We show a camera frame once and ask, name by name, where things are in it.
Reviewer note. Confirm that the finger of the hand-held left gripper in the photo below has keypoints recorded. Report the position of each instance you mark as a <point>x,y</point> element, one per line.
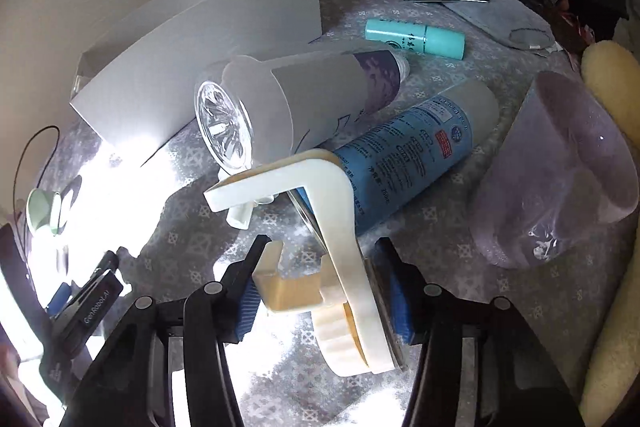
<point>59,299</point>
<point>102,274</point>

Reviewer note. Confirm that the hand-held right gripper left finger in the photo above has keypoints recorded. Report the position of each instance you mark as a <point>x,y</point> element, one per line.
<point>247,307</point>

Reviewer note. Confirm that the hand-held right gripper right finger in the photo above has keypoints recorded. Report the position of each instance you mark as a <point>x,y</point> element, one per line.
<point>400,302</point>

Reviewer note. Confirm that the white plastic holder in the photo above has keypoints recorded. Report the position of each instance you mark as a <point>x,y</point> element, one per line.
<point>345,217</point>

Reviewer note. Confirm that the white cardboard box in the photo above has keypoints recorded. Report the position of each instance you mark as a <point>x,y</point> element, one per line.
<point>175,57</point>

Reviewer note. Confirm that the green plastic cup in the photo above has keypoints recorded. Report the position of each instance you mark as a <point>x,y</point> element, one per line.
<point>37,212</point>

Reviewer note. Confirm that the blue spray can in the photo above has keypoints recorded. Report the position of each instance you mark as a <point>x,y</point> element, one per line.
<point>415,142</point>

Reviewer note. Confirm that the purple glitter cup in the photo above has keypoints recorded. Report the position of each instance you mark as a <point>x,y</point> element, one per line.
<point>540,157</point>

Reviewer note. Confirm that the white bottle with purple print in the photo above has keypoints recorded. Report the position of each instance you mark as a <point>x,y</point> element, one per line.
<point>310,92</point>

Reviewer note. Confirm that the small teal bottle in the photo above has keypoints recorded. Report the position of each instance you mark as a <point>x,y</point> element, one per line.
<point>415,38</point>

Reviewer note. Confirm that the grey towel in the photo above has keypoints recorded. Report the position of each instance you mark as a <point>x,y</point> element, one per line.
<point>505,19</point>

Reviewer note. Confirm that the yellow foam cushion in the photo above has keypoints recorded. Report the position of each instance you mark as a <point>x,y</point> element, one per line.
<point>615,77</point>

